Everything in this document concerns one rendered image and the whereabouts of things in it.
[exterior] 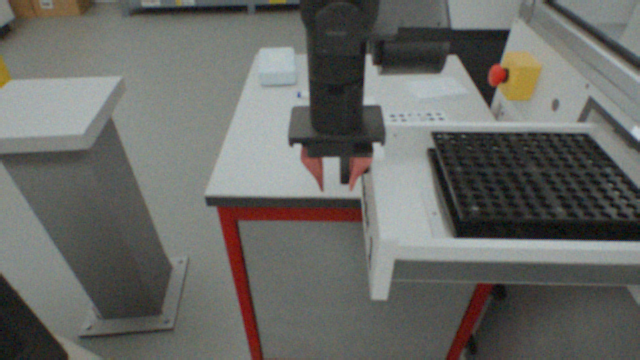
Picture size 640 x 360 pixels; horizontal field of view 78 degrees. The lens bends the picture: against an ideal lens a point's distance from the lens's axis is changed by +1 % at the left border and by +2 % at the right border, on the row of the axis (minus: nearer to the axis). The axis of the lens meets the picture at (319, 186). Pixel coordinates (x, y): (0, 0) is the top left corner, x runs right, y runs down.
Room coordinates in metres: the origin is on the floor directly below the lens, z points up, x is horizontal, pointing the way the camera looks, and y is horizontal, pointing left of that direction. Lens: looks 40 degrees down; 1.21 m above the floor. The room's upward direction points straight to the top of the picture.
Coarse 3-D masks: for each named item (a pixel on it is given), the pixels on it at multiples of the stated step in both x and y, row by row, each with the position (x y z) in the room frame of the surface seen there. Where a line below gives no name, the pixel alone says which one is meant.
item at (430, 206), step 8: (424, 192) 0.41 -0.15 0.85; (432, 192) 0.41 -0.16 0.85; (424, 200) 0.40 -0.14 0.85; (432, 200) 0.39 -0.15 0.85; (424, 208) 0.39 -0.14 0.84; (432, 208) 0.38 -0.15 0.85; (432, 216) 0.36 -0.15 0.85; (432, 224) 0.35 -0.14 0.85; (440, 224) 0.35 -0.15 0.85; (432, 232) 0.34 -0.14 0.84; (440, 232) 0.33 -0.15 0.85
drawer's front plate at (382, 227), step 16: (384, 160) 0.38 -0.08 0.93; (368, 176) 0.38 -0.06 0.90; (384, 176) 0.35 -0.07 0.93; (368, 192) 0.36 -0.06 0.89; (384, 192) 0.32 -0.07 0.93; (368, 208) 0.35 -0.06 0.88; (384, 208) 0.29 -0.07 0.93; (384, 224) 0.27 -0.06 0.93; (368, 240) 0.32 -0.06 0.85; (384, 240) 0.26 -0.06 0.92; (368, 256) 0.31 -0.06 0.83; (384, 256) 0.25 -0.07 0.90; (384, 272) 0.25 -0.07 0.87; (384, 288) 0.25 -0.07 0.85
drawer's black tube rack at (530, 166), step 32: (480, 160) 0.41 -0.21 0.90; (512, 160) 0.41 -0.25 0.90; (544, 160) 0.41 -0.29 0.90; (576, 160) 0.42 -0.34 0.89; (608, 160) 0.42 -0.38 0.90; (448, 192) 0.39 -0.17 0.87; (480, 192) 0.35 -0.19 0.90; (512, 192) 0.35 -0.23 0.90; (544, 192) 0.35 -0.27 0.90; (576, 192) 0.35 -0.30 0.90; (608, 192) 0.35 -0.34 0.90; (480, 224) 0.33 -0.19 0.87; (512, 224) 0.33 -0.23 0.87; (544, 224) 0.33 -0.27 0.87; (576, 224) 0.33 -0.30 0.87; (608, 224) 0.33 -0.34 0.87
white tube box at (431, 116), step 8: (384, 112) 0.72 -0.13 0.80; (392, 112) 0.72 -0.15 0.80; (400, 112) 0.72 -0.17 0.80; (408, 112) 0.72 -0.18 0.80; (416, 112) 0.72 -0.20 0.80; (424, 112) 0.72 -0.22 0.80; (432, 112) 0.72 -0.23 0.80; (440, 112) 0.72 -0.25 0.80; (384, 120) 0.70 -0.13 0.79; (392, 120) 0.69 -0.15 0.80; (400, 120) 0.69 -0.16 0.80; (408, 120) 0.69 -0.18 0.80; (416, 120) 0.69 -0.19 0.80; (432, 120) 0.69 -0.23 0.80; (440, 120) 0.69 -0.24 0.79; (448, 120) 0.69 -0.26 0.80
